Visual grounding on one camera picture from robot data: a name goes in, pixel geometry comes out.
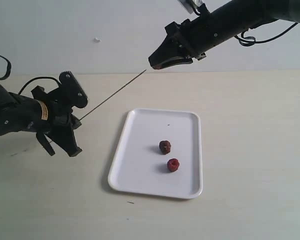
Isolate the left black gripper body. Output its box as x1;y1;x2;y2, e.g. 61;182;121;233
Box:
9;86;82;133

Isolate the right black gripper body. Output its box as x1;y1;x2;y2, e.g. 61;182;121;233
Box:
165;10;230;60

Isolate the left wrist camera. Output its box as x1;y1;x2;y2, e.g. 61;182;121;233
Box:
59;71;88;109

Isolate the red date bottom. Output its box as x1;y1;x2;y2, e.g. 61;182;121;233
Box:
167;158;180;173

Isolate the dark red date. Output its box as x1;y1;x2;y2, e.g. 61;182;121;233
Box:
159;140;171;155

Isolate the left grey black robot arm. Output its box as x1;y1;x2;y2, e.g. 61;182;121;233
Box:
0;81;86;157

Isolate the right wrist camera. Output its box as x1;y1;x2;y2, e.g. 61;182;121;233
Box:
178;0;205;15

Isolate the right grey black robot arm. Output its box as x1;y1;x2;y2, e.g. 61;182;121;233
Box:
148;0;300;70

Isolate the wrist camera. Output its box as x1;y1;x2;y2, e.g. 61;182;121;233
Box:
178;0;205;15
59;71;88;109

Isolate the white rectangular plastic tray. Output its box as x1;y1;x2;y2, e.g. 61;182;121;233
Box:
107;108;204;200

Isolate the thin metal skewer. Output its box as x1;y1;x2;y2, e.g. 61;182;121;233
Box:
79;69;147;121

